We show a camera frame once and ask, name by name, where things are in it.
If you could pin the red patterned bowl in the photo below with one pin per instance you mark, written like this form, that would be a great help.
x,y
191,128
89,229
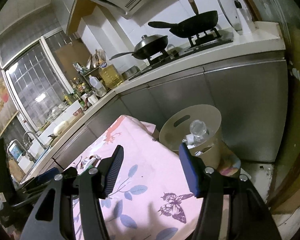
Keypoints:
x,y
77,112

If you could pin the upright wooden cutting board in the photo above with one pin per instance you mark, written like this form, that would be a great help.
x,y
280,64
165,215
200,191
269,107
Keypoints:
x,y
15,167

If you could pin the silver snack packet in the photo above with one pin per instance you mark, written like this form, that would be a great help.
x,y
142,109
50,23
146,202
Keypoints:
x,y
87,162

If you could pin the steel wok with lid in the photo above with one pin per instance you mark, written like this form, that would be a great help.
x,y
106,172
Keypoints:
x,y
151,46

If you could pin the row of sauce bottles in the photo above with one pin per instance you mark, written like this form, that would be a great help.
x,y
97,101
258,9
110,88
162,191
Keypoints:
x,y
76,90

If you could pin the small white jar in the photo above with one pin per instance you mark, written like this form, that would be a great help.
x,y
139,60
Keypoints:
x,y
92,100

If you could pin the rack with food bags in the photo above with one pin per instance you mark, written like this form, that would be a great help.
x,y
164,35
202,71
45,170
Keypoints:
x,y
95,60

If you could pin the gas stove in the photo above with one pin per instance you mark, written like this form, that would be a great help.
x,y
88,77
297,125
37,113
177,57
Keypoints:
x,y
185,50

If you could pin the kitchen counter cabinets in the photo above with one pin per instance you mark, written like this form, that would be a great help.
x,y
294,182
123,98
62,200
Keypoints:
x,y
240,92

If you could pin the beige trash bin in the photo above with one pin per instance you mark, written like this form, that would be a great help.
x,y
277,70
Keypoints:
x,y
190,120

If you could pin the white radish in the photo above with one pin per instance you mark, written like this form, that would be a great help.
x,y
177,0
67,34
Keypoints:
x,y
60,127

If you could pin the small steel pot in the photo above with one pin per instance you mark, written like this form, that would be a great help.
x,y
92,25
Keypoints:
x,y
131,72

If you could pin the steel kitchen faucet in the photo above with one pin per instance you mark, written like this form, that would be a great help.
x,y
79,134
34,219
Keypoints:
x,y
27,155
32,136

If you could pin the barred window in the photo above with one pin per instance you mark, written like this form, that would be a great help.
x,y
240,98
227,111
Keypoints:
x,y
35,85

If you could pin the pink floral tablecloth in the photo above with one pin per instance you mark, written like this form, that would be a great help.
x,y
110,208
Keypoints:
x,y
145,160

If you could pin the black frying pan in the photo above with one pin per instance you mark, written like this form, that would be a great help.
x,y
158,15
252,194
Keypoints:
x,y
192,26

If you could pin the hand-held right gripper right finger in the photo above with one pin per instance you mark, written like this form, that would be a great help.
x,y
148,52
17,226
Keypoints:
x,y
190,170

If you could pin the large yellow oil bottle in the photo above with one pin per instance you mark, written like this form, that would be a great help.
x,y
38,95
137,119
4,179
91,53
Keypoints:
x,y
110,76

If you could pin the flat wooden cutting board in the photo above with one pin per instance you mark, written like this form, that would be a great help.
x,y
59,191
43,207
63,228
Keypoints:
x,y
73,123

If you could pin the glass pan lid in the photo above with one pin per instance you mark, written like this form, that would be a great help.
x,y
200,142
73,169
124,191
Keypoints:
x,y
230,5

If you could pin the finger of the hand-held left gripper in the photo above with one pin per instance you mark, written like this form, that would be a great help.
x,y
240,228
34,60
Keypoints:
x,y
32,187
46,176

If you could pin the blue label detergent jug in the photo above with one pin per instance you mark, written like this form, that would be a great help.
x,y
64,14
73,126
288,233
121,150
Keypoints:
x,y
15,152

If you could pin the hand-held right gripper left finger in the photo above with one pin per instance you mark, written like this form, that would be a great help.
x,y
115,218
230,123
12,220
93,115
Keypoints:
x,y
113,172

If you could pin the clear plastic bottle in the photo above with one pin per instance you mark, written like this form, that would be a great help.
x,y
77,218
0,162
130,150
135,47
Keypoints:
x,y
198,130

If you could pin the translucent white plastic jug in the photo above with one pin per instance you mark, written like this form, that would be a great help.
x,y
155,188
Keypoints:
x,y
96,83

